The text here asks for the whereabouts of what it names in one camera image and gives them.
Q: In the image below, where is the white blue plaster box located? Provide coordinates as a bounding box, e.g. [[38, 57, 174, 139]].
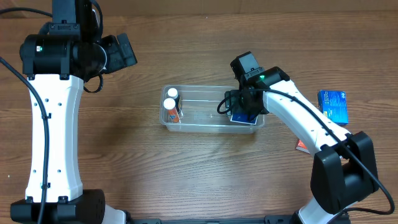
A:
[[230, 113, 257, 125]]

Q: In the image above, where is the red orange small box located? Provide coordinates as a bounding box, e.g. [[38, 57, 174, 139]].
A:
[[295, 139, 310, 154]]

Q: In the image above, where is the dark bottle white cap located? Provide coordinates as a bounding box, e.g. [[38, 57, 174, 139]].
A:
[[167, 88, 181, 113]]

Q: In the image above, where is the orange tablet tube white cap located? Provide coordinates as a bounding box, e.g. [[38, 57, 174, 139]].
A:
[[163, 98, 180, 123]]

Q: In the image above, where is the blue cardboard box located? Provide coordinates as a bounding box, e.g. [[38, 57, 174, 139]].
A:
[[317, 90, 349, 126]]

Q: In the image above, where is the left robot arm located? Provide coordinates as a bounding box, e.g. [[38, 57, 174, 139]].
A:
[[10, 1, 137, 224]]

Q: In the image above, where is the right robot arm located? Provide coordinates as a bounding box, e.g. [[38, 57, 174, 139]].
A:
[[223, 52, 381, 223]]

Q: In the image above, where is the clear plastic container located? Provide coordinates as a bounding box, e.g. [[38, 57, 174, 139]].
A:
[[159, 85, 266, 134]]

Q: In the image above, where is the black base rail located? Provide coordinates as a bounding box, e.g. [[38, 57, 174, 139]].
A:
[[126, 214, 301, 224]]

